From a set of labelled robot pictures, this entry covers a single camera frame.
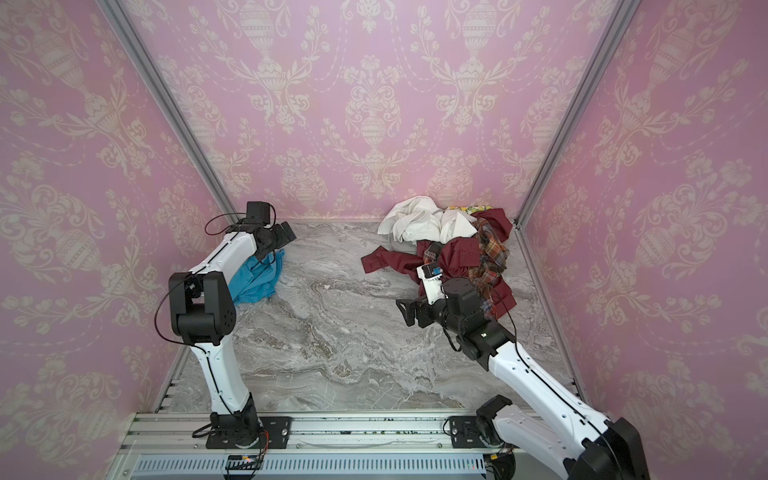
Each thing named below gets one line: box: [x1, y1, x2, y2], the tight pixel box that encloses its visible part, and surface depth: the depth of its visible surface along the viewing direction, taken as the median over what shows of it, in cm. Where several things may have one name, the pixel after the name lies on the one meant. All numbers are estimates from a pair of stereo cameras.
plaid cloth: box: [424, 218, 510, 319], surface depth 99 cm
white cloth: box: [377, 196, 478, 251], surface depth 103 cm
